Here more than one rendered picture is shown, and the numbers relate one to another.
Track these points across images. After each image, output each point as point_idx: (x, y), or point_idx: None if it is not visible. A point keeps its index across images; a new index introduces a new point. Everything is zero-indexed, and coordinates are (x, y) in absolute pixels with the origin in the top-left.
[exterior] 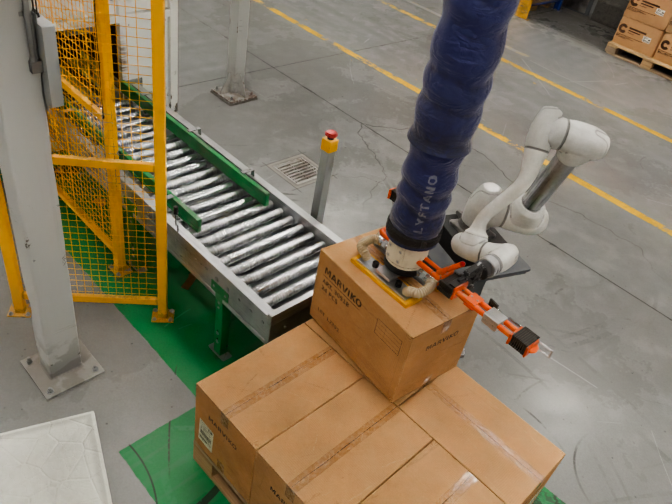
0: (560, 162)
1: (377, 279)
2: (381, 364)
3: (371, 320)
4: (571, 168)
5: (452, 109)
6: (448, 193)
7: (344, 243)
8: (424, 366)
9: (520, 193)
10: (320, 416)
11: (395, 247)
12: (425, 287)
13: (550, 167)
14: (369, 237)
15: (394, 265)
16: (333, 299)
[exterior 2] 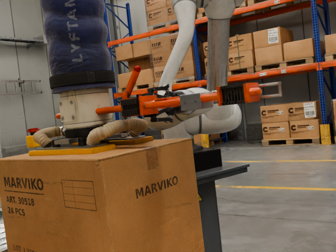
0: (213, 20)
1: (57, 149)
2: (87, 250)
3: (57, 192)
4: (225, 23)
5: None
6: (94, 8)
7: (26, 153)
8: (149, 233)
9: (186, 41)
10: None
11: (65, 101)
12: (110, 122)
13: (209, 34)
14: (47, 128)
15: (72, 126)
16: (20, 213)
